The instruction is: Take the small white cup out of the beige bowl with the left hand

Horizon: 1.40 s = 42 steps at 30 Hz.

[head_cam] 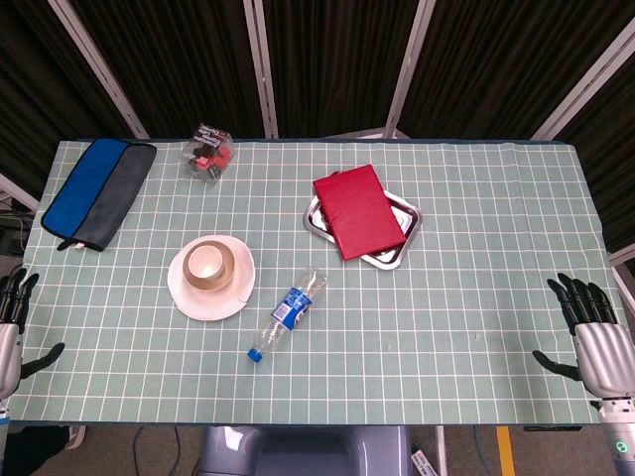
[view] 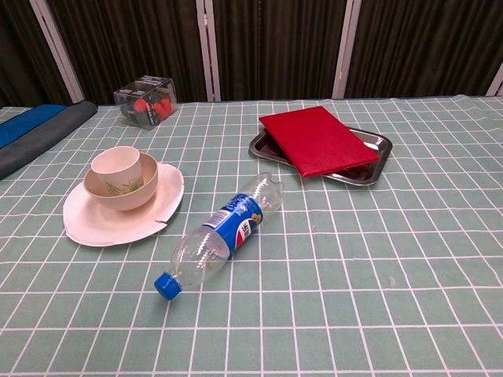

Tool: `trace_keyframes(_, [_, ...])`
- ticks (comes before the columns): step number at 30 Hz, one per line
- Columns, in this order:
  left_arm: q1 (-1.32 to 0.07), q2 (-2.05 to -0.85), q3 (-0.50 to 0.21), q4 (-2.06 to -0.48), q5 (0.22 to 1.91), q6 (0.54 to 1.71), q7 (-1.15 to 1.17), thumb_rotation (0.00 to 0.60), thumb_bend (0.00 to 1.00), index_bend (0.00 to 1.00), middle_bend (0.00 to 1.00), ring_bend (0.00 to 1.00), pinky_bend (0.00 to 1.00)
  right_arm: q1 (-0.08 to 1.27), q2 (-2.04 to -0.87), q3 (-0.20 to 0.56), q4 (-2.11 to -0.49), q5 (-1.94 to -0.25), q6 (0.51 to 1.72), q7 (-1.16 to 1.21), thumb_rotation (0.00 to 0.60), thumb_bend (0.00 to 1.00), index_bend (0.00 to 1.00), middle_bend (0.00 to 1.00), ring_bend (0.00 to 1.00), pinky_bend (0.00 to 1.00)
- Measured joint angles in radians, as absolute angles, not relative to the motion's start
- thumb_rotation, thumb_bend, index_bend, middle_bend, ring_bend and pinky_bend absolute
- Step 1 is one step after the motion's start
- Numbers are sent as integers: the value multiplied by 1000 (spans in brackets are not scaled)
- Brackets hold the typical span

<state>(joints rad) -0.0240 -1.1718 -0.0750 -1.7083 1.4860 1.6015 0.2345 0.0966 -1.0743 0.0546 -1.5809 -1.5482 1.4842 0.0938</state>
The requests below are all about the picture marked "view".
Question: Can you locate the white cup with leaf print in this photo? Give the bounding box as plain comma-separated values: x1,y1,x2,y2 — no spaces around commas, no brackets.
90,145,143,196

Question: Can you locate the clear plastic bottle blue label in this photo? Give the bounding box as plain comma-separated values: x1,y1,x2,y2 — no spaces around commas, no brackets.
153,171,285,302

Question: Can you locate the red hardcover book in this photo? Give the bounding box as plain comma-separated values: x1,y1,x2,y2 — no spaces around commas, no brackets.
258,105,381,179

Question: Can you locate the green checked tablecloth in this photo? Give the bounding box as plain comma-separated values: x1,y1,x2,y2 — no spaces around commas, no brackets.
0,93,503,377

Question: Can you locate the beige bowl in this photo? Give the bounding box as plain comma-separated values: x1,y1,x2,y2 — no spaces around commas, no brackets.
83,152,160,212

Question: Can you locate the stainless steel tray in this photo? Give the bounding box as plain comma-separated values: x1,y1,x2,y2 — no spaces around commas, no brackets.
248,126,394,187

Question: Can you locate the clear box with red items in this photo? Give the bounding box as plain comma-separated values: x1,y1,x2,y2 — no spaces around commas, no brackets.
113,74,178,130

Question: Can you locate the white paper plate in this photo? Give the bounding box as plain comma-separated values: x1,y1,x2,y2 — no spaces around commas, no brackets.
62,162,185,248

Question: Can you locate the dark grey folded cloth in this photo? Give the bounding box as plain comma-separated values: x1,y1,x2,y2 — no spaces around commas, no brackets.
0,100,98,181

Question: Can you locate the blue folded cloth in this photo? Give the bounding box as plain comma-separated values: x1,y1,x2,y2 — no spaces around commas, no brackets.
0,104,68,150

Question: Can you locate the white partition frame post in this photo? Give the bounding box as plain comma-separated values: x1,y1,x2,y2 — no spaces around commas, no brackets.
332,0,362,100
29,0,86,104
485,64,503,97
195,0,222,103

